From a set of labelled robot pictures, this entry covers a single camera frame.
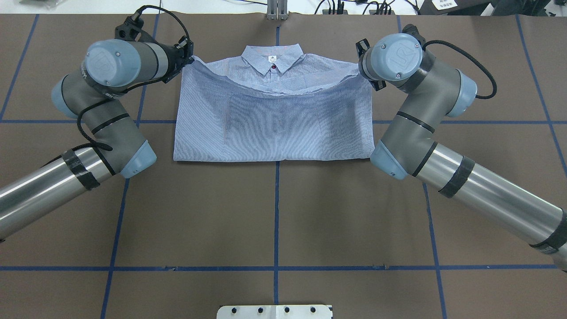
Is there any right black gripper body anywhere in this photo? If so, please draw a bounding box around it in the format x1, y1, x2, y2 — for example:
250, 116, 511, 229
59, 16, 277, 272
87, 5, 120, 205
356, 39, 386, 91

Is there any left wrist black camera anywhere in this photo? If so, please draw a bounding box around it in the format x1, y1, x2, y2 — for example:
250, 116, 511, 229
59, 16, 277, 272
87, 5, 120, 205
115, 15, 154, 43

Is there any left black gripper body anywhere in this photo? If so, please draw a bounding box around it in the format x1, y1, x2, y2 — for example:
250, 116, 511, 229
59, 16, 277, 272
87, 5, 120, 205
162, 43, 194, 83

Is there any wrist black camera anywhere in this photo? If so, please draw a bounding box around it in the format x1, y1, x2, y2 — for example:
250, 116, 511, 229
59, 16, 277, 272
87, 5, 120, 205
115, 15, 154, 43
402, 23, 426, 47

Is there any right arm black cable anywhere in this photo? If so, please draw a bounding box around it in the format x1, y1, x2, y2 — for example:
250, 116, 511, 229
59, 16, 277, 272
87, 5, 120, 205
423, 40, 498, 100

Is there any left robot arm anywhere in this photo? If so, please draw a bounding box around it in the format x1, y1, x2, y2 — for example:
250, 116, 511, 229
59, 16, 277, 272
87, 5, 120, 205
0, 36, 193, 241

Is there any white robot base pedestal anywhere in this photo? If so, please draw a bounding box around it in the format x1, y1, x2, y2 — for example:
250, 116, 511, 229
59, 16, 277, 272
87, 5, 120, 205
216, 304, 334, 319

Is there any light blue striped shirt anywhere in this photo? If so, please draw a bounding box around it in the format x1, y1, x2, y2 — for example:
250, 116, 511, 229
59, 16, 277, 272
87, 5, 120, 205
173, 44, 374, 162

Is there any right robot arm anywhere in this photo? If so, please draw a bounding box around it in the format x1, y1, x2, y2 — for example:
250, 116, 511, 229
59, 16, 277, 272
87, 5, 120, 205
356, 32, 566, 271

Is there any aluminium frame post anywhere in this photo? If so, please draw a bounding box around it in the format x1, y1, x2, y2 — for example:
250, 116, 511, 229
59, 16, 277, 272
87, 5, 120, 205
267, 0, 289, 21

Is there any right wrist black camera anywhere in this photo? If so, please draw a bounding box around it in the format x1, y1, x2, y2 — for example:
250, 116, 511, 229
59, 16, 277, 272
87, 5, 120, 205
402, 23, 426, 47

